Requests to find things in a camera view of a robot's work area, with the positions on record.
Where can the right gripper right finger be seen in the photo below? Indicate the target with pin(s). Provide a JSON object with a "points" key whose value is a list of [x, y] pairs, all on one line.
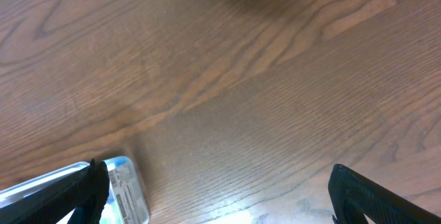
{"points": [[357, 199]]}

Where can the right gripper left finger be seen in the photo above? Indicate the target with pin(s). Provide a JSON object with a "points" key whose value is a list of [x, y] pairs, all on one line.
{"points": [[83, 193]]}

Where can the blue medicine box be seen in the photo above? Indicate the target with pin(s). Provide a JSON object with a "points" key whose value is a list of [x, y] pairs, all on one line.
{"points": [[125, 203]]}

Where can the clear plastic container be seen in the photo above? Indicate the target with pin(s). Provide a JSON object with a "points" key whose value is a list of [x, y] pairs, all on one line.
{"points": [[17, 192]]}

